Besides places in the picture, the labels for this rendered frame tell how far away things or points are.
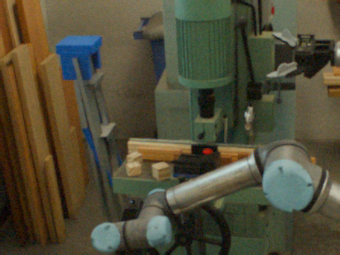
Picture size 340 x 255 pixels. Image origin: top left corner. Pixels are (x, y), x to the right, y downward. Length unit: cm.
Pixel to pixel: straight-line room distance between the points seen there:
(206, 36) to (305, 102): 263
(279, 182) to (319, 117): 318
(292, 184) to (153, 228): 38
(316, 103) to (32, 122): 205
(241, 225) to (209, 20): 67
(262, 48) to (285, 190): 88
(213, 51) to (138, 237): 70
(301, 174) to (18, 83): 210
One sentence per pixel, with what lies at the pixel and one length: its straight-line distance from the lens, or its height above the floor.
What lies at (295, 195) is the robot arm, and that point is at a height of 116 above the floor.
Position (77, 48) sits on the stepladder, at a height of 114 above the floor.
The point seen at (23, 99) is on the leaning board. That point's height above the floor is 80.
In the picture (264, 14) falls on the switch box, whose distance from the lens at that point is 246.
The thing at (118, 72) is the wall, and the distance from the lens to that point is 476.
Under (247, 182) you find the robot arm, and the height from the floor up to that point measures 111.
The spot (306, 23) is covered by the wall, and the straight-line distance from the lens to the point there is 456.
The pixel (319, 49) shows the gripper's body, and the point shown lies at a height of 135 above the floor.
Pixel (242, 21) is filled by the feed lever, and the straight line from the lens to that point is 208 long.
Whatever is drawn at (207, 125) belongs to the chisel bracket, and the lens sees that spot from 227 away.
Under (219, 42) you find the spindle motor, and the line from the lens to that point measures 216.
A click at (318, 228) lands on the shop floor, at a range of 376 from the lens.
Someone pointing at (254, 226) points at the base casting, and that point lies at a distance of 227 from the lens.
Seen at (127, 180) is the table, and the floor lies 89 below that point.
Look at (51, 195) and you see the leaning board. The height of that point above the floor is 29.
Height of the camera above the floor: 191
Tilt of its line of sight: 25 degrees down
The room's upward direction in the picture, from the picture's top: 2 degrees counter-clockwise
